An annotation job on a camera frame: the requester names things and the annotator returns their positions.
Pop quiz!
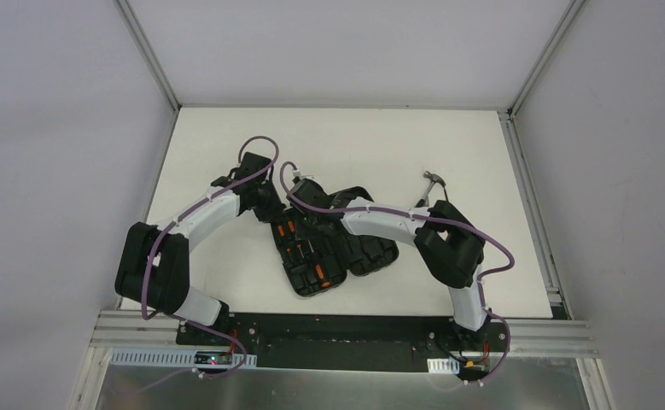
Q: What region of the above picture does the black plastic tool case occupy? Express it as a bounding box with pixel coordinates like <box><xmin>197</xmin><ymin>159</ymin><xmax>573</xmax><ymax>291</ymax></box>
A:
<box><xmin>270</xmin><ymin>207</ymin><xmax>400</xmax><ymax>297</ymax></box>

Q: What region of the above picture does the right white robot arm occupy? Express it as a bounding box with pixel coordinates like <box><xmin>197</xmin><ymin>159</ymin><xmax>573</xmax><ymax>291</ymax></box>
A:
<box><xmin>287</xmin><ymin>178</ymin><xmax>489</xmax><ymax>350</ymax></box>

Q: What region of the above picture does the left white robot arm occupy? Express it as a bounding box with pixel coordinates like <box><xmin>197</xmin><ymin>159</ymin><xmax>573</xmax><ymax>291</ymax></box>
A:
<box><xmin>114</xmin><ymin>152</ymin><xmax>283</xmax><ymax>346</ymax></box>

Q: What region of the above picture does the flat screwdriver in case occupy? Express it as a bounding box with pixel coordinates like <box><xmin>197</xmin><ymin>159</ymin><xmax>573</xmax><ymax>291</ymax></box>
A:
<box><xmin>306</xmin><ymin>240</ymin><xmax>331</xmax><ymax>290</ymax></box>

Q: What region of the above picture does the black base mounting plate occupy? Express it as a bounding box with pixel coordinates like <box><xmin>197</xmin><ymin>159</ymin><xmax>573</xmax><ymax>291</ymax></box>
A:
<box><xmin>176</xmin><ymin>313</ymin><xmax>508</xmax><ymax>372</ymax></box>

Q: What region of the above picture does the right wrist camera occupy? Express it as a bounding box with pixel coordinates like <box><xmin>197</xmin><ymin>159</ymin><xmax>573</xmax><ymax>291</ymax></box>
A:
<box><xmin>293</xmin><ymin>169</ymin><xmax>315</xmax><ymax>184</ymax></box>

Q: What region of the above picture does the hammer with black handle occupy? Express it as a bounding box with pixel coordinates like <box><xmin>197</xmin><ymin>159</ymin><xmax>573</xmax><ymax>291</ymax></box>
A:
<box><xmin>415</xmin><ymin>171</ymin><xmax>448</xmax><ymax>208</ymax></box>

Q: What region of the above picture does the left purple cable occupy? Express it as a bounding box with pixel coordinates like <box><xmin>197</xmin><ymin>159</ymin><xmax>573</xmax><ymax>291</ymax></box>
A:
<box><xmin>139</xmin><ymin>135</ymin><xmax>281</xmax><ymax>379</ymax></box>

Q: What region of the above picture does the purple cable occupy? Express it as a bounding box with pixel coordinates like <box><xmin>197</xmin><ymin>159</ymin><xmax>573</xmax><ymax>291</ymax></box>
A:
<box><xmin>139</xmin><ymin>135</ymin><xmax>281</xmax><ymax>379</ymax></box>
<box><xmin>278</xmin><ymin>161</ymin><xmax>516</xmax><ymax>386</ymax></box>

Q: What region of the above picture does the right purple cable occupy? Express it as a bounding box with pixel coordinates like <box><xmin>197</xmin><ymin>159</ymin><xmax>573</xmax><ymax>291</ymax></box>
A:
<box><xmin>278</xmin><ymin>161</ymin><xmax>516</xmax><ymax>386</ymax></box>

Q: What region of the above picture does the left white cable duct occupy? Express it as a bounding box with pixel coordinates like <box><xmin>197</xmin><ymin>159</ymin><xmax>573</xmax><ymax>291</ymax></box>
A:
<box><xmin>109</xmin><ymin>348</ymin><xmax>257</xmax><ymax>369</ymax></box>

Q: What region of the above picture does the white cable duct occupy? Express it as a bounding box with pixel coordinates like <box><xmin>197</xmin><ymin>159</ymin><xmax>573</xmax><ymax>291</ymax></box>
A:
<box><xmin>427</xmin><ymin>357</ymin><xmax>460</xmax><ymax>375</ymax></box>
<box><xmin>109</xmin><ymin>348</ymin><xmax>257</xmax><ymax>369</ymax></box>

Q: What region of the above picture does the aluminium frame rail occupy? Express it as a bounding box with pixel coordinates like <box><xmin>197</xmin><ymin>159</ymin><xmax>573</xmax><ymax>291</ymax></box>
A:
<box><xmin>90</xmin><ymin>310</ymin><xmax>600</xmax><ymax>359</ymax></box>

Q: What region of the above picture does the right white cable duct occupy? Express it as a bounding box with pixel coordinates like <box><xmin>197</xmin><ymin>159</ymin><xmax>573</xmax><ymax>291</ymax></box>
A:
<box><xmin>427</xmin><ymin>357</ymin><xmax>460</xmax><ymax>375</ymax></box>

